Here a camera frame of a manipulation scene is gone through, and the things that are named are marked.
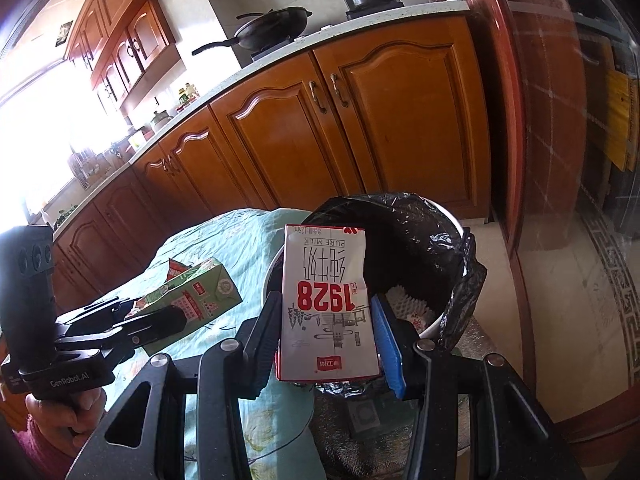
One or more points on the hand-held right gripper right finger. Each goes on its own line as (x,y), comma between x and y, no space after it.
(387,350)

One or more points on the green leafy plant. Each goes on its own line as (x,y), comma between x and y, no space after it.
(65,216)

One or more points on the black wok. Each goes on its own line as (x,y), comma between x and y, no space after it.
(272,25)

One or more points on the row of condiment bottles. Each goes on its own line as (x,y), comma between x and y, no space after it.
(187,94)

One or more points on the white kitchen countertop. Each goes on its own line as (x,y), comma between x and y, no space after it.
(240,77)

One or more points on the wooden framed glass door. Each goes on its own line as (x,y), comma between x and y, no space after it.
(565,185)

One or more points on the person's left hand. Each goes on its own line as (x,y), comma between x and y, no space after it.
(65,410)

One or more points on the wooden upper cabinets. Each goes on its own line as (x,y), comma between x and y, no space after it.
(125,20)

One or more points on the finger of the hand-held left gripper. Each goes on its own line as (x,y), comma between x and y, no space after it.
(122,306)
(155,324)

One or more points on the wooden cabinets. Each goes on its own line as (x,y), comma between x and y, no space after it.
(125,20)
(390,120)

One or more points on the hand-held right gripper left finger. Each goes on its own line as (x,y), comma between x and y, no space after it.
(265,342)

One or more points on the yellow board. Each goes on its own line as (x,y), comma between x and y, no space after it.
(622,120)

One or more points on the teal floral tablecloth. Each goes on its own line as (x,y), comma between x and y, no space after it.
(250,240)

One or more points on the gas stove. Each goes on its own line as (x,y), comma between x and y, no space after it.
(330,20)

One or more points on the silver quilted cover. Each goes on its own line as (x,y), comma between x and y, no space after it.
(370,450)

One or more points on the white milk carton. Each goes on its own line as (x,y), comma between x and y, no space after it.
(325,310)

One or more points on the white foam fruit net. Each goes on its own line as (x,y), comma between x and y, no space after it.
(407,300)

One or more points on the dish rack with utensils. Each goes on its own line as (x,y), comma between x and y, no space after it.
(97,162)

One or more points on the wooden lower cabinets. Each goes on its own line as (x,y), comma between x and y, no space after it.
(390,120)

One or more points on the white trash bin black bag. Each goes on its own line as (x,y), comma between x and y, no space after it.
(415,240)

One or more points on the decorative wall tile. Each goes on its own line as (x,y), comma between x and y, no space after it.
(65,31)

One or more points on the person's left forearm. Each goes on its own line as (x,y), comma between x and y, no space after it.
(37,452)

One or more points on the green milk carton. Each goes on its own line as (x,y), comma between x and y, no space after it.
(200,292)

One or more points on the kitchen window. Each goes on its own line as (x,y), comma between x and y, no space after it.
(45,125)

